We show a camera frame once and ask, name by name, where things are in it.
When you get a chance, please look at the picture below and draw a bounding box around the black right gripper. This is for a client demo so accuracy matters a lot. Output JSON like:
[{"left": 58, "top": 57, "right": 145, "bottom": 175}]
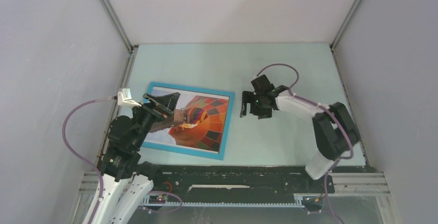
[{"left": 240, "top": 91, "right": 272, "bottom": 120}]

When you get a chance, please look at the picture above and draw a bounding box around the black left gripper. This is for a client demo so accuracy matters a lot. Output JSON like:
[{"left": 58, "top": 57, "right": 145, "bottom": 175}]
[{"left": 130, "top": 92, "right": 180, "bottom": 149}]

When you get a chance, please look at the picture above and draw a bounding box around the hot air balloon photo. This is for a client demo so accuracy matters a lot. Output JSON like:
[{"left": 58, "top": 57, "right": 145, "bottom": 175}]
[{"left": 144, "top": 86, "right": 229, "bottom": 153}]

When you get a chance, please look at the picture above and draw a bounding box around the wooden picture frame with glass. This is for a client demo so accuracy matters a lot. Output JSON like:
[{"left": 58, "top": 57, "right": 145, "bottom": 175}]
[{"left": 140, "top": 81, "right": 236, "bottom": 161}]

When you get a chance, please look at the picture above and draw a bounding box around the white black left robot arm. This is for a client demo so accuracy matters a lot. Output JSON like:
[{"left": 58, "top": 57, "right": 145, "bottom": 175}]
[{"left": 83, "top": 88, "right": 180, "bottom": 223}]

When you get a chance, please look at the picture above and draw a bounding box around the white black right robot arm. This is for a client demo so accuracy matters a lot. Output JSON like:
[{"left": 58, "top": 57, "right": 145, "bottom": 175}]
[{"left": 240, "top": 74, "right": 361, "bottom": 192}]

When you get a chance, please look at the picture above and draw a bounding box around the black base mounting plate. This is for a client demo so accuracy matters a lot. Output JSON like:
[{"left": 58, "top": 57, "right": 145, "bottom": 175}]
[{"left": 153, "top": 165, "right": 335, "bottom": 205}]

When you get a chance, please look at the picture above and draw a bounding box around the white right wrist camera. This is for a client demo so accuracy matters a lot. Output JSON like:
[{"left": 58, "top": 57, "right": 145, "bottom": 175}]
[{"left": 251, "top": 75, "right": 262, "bottom": 82}]

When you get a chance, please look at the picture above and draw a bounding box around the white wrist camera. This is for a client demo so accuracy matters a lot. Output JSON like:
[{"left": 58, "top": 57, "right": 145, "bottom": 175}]
[
  {"left": 117, "top": 88, "right": 142, "bottom": 109},
  {"left": 251, "top": 75, "right": 262, "bottom": 82}
]

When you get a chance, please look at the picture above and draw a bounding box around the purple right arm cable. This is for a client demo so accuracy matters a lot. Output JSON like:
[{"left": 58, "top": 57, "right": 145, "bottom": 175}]
[{"left": 251, "top": 63, "right": 355, "bottom": 223}]

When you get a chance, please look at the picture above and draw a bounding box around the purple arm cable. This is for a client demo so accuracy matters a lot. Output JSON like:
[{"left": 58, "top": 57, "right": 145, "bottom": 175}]
[
  {"left": 251, "top": 63, "right": 355, "bottom": 223},
  {"left": 61, "top": 95, "right": 184, "bottom": 224}
]

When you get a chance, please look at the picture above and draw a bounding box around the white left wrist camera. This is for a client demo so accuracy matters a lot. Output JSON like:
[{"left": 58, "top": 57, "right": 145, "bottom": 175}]
[{"left": 117, "top": 88, "right": 142, "bottom": 109}]

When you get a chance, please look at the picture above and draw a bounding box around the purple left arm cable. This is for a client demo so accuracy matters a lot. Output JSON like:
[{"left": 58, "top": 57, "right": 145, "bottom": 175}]
[{"left": 61, "top": 95, "right": 184, "bottom": 224}]

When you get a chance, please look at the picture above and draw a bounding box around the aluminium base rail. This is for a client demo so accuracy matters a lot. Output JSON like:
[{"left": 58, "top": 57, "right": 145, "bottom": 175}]
[{"left": 79, "top": 171, "right": 392, "bottom": 210}]

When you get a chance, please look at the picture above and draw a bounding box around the left aluminium corner post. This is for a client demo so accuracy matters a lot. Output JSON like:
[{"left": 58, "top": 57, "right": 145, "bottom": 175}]
[{"left": 99, "top": 0, "right": 134, "bottom": 53}]

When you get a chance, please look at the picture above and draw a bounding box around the aluminium corner post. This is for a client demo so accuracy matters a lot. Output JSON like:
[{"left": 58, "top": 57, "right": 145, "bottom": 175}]
[
  {"left": 330, "top": 0, "right": 363, "bottom": 52},
  {"left": 99, "top": 0, "right": 134, "bottom": 53}
]

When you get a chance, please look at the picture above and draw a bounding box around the right aluminium corner post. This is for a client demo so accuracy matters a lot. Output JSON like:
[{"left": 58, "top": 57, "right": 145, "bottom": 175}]
[{"left": 330, "top": 0, "right": 363, "bottom": 52}]

